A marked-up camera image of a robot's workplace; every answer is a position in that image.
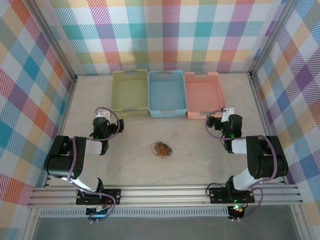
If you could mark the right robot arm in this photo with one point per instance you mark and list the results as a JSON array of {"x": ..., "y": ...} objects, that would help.
[{"x": 265, "y": 160}]

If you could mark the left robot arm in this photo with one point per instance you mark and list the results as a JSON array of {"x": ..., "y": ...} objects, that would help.
[{"x": 62, "y": 160}]

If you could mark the pink plastic basket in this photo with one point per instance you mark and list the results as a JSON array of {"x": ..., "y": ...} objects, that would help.
[{"x": 203, "y": 92}]

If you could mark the yellow-green plastic basket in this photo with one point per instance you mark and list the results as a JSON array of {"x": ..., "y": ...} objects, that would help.
[{"x": 128, "y": 92}]

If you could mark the blue plastic basket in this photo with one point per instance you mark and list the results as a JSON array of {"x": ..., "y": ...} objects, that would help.
[{"x": 167, "y": 92}]

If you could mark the left controller board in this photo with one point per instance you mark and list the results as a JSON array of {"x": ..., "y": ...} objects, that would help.
[{"x": 98, "y": 212}]

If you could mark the controller board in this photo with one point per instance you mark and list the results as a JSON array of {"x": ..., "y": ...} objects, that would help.
[
  {"x": 98, "y": 212},
  {"x": 237, "y": 211}
]

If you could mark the right controller board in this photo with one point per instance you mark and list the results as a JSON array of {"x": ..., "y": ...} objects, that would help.
[{"x": 237, "y": 211}]

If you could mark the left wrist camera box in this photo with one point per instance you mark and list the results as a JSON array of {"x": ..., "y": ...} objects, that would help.
[{"x": 103, "y": 113}]

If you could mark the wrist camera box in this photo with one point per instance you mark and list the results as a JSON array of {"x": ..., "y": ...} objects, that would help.
[
  {"x": 228, "y": 110},
  {"x": 103, "y": 113}
]

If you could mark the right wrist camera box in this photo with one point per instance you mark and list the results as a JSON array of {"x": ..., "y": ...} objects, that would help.
[{"x": 228, "y": 110}]

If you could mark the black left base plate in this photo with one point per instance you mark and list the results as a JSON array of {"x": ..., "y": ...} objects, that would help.
[{"x": 112, "y": 196}]

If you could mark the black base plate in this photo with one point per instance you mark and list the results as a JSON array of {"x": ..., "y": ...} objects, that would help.
[
  {"x": 217, "y": 195},
  {"x": 112, "y": 196}
]

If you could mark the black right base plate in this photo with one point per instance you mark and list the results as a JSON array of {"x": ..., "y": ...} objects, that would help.
[{"x": 217, "y": 195}]

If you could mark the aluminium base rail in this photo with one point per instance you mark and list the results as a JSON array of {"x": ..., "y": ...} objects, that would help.
[{"x": 162, "y": 195}]

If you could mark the aluminium frame post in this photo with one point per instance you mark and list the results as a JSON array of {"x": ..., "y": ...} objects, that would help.
[
  {"x": 271, "y": 37},
  {"x": 54, "y": 41}
]

